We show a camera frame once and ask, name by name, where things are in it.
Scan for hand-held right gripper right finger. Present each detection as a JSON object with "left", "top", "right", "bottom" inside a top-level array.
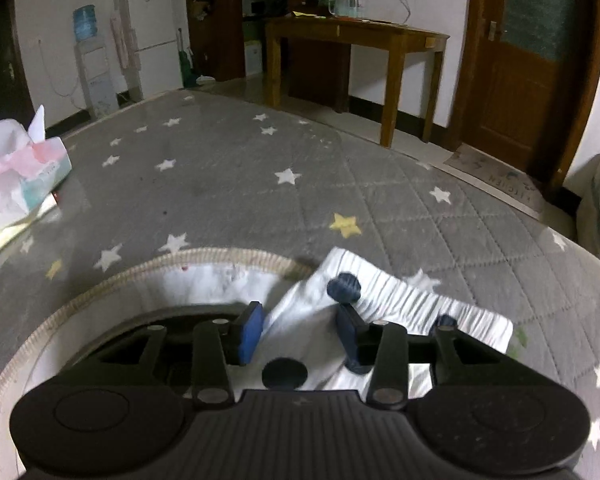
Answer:
[{"left": 335, "top": 305, "right": 526, "bottom": 407}]

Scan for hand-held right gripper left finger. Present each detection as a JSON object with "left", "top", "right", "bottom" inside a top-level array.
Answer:
[{"left": 80, "top": 301, "right": 266, "bottom": 407}]

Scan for white polka dot pants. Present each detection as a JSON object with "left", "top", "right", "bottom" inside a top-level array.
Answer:
[{"left": 232, "top": 247, "right": 513, "bottom": 398}]

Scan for grey star-printed table cover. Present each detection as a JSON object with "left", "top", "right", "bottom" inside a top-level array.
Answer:
[{"left": 0, "top": 87, "right": 600, "bottom": 480}]

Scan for grey printed doormat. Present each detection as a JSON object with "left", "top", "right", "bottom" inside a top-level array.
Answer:
[{"left": 442, "top": 144, "right": 548, "bottom": 221}]

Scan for pink and white tissue box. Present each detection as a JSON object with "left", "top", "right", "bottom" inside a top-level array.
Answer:
[{"left": 0, "top": 105, "right": 73, "bottom": 233}]

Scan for white storage box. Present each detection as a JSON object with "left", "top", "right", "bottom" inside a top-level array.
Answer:
[{"left": 243, "top": 40, "right": 265, "bottom": 77}]

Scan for green mop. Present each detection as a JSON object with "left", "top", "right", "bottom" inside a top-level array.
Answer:
[{"left": 177, "top": 27, "right": 197, "bottom": 88}]

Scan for brown wooden door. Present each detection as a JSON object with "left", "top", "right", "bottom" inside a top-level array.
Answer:
[{"left": 450, "top": 0, "right": 600, "bottom": 186}]

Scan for white water dispenser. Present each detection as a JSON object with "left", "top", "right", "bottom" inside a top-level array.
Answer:
[{"left": 74, "top": 40, "right": 118, "bottom": 120}]

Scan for wooden side table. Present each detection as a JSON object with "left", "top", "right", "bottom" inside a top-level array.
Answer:
[{"left": 264, "top": 14, "right": 451, "bottom": 148}]

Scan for dark wooden shelf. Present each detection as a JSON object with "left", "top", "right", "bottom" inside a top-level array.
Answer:
[{"left": 184, "top": 0, "right": 356, "bottom": 83}]

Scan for pink hanging cloth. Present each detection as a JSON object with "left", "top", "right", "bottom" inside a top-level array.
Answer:
[{"left": 110, "top": 12, "right": 131, "bottom": 68}]

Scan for white refrigerator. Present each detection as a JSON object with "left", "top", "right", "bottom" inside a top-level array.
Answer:
[{"left": 112, "top": 0, "right": 185, "bottom": 102}]

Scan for blue water bottle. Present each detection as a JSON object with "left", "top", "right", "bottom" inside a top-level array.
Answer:
[{"left": 73, "top": 5, "right": 101, "bottom": 45}]

